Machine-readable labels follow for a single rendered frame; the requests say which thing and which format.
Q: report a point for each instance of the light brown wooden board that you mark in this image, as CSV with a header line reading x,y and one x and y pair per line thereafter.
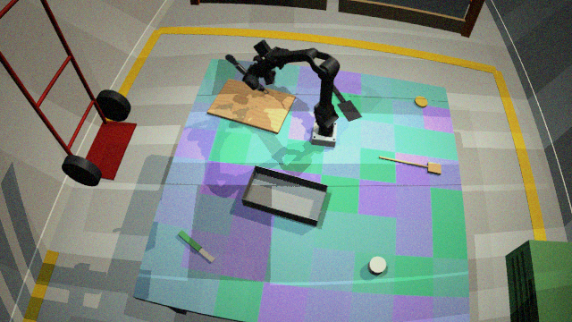
x,y
239,103

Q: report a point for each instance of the black spatula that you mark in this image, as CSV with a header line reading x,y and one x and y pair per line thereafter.
x,y
347,107

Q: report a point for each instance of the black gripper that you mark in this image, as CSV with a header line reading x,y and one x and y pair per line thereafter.
x,y
255,72

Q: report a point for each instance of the beige cylinder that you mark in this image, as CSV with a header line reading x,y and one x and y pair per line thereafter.
x,y
376,265

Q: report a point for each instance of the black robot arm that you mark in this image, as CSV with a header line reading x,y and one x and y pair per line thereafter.
x,y
277,57

